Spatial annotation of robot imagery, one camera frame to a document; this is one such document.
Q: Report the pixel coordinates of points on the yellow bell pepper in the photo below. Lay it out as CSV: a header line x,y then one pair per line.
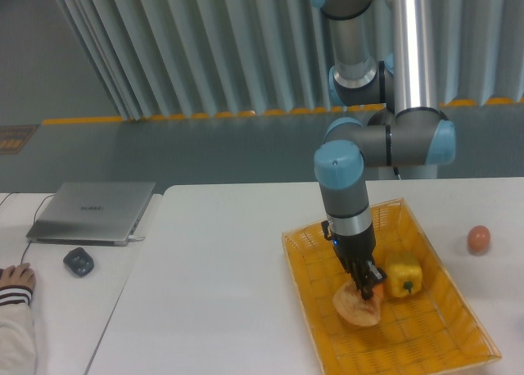
x,y
404,274

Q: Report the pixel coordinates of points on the white sleeved forearm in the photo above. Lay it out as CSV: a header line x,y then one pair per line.
x,y
18,346

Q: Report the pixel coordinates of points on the triangular toasted bread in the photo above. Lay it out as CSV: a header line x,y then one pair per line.
x,y
354,309

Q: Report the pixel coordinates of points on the grey pleated curtain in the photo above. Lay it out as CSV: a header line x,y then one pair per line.
x,y
229,57

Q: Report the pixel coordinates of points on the person's hand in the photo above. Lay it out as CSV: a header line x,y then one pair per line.
x,y
21,276

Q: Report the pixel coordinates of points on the brown egg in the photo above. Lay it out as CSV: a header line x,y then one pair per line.
x,y
478,240

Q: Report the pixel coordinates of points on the small black device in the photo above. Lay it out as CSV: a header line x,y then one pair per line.
x,y
79,262

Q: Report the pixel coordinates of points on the yellow woven basket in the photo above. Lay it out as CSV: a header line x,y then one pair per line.
x,y
434,331

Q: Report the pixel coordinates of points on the silver closed laptop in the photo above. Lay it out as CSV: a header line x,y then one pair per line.
x,y
92,213

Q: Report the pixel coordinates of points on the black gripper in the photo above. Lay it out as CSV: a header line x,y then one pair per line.
x,y
355,253

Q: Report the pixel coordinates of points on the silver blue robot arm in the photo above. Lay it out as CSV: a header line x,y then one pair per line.
x,y
411,131

